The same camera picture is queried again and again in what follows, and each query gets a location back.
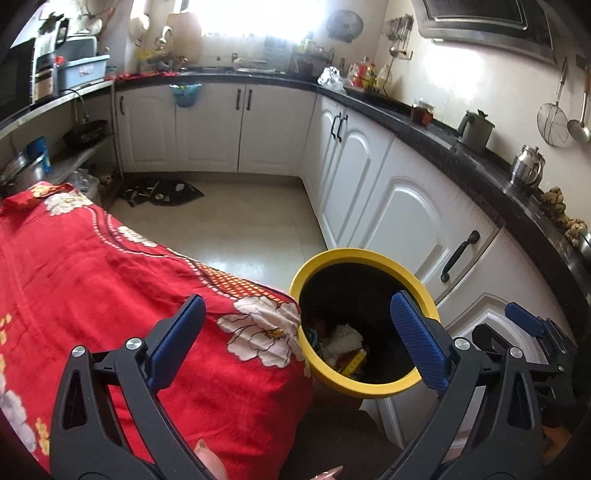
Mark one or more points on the clear plastic bag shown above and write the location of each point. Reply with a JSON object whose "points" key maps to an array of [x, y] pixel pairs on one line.
{"points": [[330, 78]]}

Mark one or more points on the white tissue paper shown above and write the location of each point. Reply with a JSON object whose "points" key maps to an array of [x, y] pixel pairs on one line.
{"points": [[344, 337]]}

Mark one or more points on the hanging utensil rack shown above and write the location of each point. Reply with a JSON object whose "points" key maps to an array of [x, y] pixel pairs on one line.
{"points": [[399, 30]]}

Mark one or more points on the steel ladle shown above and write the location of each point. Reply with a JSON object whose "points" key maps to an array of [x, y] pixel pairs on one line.
{"points": [[579, 131]]}

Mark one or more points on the blue hanging bin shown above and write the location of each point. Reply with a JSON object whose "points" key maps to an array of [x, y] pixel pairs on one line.
{"points": [[186, 96]]}

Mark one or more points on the yellow rim trash bin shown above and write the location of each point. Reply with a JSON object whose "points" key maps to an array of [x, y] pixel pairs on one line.
{"points": [[364, 390]]}

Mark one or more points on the black frying pan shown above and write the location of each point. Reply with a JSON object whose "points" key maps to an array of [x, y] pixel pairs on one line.
{"points": [[85, 134]]}

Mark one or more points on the black spice rack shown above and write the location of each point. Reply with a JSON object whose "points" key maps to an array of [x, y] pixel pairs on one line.
{"points": [[307, 64]]}

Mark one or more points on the red sauce bottle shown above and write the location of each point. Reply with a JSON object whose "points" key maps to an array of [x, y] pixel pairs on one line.
{"points": [[360, 76]]}

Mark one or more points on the dark floor mat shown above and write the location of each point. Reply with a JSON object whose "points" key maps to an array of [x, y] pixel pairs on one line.
{"points": [[175, 194]]}

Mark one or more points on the grey kettle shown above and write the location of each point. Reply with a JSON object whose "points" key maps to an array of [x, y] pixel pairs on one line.
{"points": [[475, 134]]}

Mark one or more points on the steel teapot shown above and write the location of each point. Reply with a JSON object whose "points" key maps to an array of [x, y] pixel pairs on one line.
{"points": [[526, 168]]}

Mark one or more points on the steel range hood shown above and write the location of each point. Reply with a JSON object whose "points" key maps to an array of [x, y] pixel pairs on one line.
{"points": [[485, 27]]}

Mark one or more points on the yellow striped wrapper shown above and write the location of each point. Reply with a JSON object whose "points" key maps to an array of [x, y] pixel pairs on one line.
{"points": [[353, 362]]}

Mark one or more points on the red floral blanket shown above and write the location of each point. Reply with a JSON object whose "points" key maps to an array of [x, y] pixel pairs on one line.
{"points": [[115, 286]]}

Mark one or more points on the black microwave oven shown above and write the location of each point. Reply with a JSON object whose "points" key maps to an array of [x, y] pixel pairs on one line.
{"points": [[14, 78]]}

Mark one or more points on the grey plastic storage box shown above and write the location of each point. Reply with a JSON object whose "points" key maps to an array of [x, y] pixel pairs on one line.
{"points": [[83, 69]]}

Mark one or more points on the white kitchen cabinets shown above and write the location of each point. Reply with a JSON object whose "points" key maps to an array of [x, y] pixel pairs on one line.
{"points": [[406, 203]]}

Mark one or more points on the steel faucet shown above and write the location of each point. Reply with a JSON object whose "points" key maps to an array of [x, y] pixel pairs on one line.
{"points": [[165, 39]]}

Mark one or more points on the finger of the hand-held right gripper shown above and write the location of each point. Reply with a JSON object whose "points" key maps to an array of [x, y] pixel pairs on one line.
{"points": [[524, 316], [489, 339]]}

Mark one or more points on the person's left hand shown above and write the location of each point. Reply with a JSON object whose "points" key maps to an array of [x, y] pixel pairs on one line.
{"points": [[210, 461]]}

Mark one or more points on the red cloth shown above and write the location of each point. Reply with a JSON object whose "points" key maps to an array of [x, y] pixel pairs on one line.
{"points": [[138, 76]]}

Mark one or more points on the ginger pile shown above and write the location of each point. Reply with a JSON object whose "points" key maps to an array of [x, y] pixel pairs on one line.
{"points": [[554, 201]]}

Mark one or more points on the black stone countertop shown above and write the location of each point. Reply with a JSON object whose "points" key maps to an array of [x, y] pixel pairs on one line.
{"points": [[485, 166]]}

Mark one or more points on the kitchen window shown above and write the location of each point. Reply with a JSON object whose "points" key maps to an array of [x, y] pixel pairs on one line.
{"points": [[254, 16]]}

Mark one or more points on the person's dark clothing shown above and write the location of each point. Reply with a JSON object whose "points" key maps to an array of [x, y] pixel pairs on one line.
{"points": [[341, 438]]}

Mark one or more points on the round grey wall trivet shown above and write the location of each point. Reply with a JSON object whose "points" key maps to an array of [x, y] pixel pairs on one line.
{"points": [[344, 26]]}

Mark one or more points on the blue can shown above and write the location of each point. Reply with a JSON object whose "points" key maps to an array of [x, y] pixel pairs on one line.
{"points": [[39, 154]]}

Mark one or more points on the clear plastic container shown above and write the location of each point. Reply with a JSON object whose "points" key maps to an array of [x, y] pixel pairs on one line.
{"points": [[85, 184]]}

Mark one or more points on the yellow oil bottle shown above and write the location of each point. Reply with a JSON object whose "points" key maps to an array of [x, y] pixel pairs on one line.
{"points": [[383, 78]]}

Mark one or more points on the pale wooden chopping board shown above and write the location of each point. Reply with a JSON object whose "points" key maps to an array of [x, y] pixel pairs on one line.
{"points": [[184, 39]]}

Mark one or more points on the steel pot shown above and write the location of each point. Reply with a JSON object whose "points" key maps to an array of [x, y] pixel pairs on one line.
{"points": [[23, 173]]}

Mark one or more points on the teal fuzzy cloth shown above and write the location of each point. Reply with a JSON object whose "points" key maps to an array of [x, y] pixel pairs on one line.
{"points": [[315, 339]]}

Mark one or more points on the steel shelf rack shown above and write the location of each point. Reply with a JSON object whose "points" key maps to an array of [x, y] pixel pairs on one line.
{"points": [[60, 99]]}

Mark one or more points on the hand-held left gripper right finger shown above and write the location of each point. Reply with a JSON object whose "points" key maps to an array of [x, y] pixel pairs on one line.
{"points": [[418, 341]]}

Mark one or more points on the brown jar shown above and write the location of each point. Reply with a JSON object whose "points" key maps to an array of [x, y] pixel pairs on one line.
{"points": [[422, 114]]}

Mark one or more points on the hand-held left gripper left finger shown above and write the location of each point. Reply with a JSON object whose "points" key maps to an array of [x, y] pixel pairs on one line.
{"points": [[178, 337]]}

